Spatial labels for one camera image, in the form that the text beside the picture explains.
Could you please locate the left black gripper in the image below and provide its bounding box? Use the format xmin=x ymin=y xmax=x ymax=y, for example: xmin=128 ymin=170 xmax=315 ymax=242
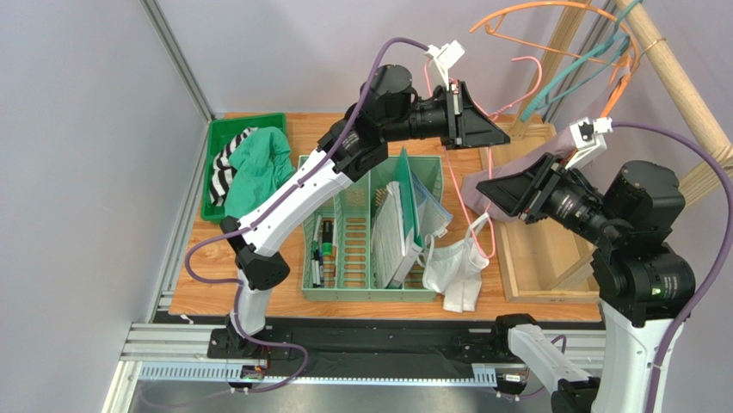
xmin=381 ymin=81 xmax=511 ymax=151

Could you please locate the pink wire hanger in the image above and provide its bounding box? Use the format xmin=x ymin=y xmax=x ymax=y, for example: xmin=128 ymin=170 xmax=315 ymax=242
xmin=422 ymin=54 xmax=544 ymax=260

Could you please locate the teal plastic hanger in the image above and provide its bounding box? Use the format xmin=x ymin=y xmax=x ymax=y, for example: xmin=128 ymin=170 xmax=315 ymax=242
xmin=519 ymin=0 xmax=643 ymax=122

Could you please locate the orange clothes hanger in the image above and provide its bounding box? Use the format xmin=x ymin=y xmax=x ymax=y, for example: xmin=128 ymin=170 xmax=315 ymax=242
xmin=467 ymin=1 xmax=631 ymax=62

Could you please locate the green tank top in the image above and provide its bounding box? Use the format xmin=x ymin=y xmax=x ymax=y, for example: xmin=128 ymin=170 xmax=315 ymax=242
xmin=224 ymin=126 xmax=295 ymax=219

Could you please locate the black white striped tank top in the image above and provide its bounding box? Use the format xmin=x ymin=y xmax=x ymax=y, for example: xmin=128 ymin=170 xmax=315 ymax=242
xmin=209 ymin=127 xmax=258 ymax=207

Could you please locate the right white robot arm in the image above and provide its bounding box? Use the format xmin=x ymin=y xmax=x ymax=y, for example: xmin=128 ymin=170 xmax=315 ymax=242
xmin=477 ymin=154 xmax=696 ymax=412

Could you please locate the mauve tank top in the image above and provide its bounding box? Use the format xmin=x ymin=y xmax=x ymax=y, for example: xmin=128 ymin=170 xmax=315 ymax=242
xmin=460 ymin=126 xmax=576 ymax=223

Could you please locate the wooden clothes rack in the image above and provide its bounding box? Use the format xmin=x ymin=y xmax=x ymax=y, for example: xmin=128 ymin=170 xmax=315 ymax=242
xmin=496 ymin=1 xmax=732 ymax=305

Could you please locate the clear zip pouch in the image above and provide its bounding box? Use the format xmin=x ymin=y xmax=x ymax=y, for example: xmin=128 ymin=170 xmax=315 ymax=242
xmin=411 ymin=172 xmax=453 ymax=246

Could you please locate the mint green file organizer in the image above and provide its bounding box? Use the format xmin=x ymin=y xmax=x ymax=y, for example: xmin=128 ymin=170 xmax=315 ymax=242
xmin=302 ymin=151 xmax=453 ymax=302

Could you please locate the white pen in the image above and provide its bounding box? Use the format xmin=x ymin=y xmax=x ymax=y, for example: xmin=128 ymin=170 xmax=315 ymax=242
xmin=311 ymin=214 xmax=323 ymax=288

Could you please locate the black marker green cap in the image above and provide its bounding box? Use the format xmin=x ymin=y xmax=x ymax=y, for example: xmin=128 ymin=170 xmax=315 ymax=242
xmin=321 ymin=219 xmax=334 ymax=256

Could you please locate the green plastic tray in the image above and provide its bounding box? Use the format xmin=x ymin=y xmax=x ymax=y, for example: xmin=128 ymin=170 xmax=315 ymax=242
xmin=200 ymin=113 xmax=295 ymax=224

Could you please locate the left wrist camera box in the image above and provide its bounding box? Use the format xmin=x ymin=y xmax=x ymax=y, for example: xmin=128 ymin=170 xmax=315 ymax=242
xmin=423 ymin=40 xmax=465 ymax=93

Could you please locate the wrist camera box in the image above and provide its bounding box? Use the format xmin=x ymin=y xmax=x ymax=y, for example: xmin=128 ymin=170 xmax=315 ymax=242
xmin=566 ymin=117 xmax=613 ymax=170
xmin=423 ymin=40 xmax=465 ymax=93

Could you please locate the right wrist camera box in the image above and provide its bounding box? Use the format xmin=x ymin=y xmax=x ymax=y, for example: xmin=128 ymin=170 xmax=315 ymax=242
xmin=566 ymin=117 xmax=613 ymax=170

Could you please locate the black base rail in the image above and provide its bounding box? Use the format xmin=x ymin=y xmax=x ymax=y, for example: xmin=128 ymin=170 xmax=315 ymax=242
xmin=130 ymin=316 xmax=631 ymax=402

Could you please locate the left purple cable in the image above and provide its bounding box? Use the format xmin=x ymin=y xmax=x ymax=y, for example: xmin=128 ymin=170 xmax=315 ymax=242
xmin=182 ymin=36 xmax=431 ymax=287

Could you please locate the aluminium frame post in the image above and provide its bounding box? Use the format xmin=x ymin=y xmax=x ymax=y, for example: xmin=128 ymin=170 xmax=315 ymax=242
xmin=140 ymin=0 xmax=216 ymax=122

